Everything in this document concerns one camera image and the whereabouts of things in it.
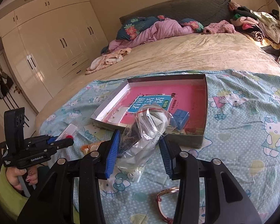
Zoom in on small bag red item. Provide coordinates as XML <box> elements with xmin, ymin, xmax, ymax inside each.
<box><xmin>56</xmin><ymin>124</ymin><xmax>78</xmax><ymax>141</ymax></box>

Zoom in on clear bag of jewelry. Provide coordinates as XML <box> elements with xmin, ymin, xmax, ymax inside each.
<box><xmin>116</xmin><ymin>104</ymin><xmax>176</xmax><ymax>182</ymax></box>

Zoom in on green sleeve forearm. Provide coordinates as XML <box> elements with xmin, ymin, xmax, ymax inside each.
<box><xmin>0</xmin><ymin>166</ymin><xmax>28</xmax><ymax>221</ymax></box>

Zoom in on left hand painted nails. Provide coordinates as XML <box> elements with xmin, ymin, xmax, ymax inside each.
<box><xmin>6</xmin><ymin>166</ymin><xmax>38</xmax><ymax>191</ymax></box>

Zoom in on grey cardboard box tray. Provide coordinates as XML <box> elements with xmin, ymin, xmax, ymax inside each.
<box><xmin>90</xmin><ymin>74</ymin><xmax>208</xmax><ymax>149</ymax></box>

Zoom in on Hello Kitty blue sheet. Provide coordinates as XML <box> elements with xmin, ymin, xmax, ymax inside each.
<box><xmin>39</xmin><ymin>70</ymin><xmax>280</xmax><ymax>223</ymax></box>

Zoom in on blue plastic case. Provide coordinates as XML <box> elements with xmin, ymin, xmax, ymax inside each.
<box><xmin>172</xmin><ymin>109</ymin><xmax>190</xmax><ymax>131</ymax></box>

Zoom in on cream wardrobe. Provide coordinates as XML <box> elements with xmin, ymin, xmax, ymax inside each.
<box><xmin>0</xmin><ymin>0</ymin><xmax>107</xmax><ymax>111</ymax></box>

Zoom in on peach clothes on bed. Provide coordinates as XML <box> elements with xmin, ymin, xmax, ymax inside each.
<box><xmin>85</xmin><ymin>48</ymin><xmax>131</xmax><ymax>75</ymax></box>

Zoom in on floral dark blue pillow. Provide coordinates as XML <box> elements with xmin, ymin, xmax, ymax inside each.
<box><xmin>116</xmin><ymin>15</ymin><xmax>166</xmax><ymax>41</ymax></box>

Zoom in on beige bed blanket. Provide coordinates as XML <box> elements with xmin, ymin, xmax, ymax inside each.
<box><xmin>35</xmin><ymin>33</ymin><xmax>280</xmax><ymax>130</ymax></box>

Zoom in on purple duvet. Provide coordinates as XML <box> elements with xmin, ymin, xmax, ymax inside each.
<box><xmin>108</xmin><ymin>18</ymin><xmax>195</xmax><ymax>53</ymax></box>

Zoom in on pink fuzzy garment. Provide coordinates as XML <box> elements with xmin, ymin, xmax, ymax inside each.
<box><xmin>203</xmin><ymin>20</ymin><xmax>236</xmax><ymax>34</ymax></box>

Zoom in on pile of clothes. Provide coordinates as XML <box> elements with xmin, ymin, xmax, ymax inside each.
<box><xmin>229</xmin><ymin>1</ymin><xmax>280</xmax><ymax>65</ymax></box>

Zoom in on dark grey headboard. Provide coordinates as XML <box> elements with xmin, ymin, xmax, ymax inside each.
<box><xmin>119</xmin><ymin>0</ymin><xmax>233</xmax><ymax>26</ymax></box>

